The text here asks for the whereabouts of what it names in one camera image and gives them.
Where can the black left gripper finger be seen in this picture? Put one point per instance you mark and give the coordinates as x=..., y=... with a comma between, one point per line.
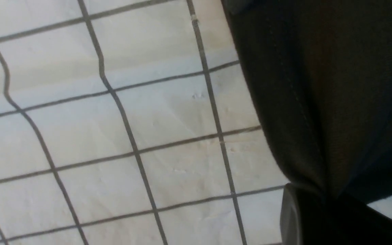
x=310, y=218

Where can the gray long-sleeved shirt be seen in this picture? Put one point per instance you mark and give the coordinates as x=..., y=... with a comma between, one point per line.
x=320, y=74

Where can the white grid tablecloth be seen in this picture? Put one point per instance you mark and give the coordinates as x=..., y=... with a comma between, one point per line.
x=131, y=122

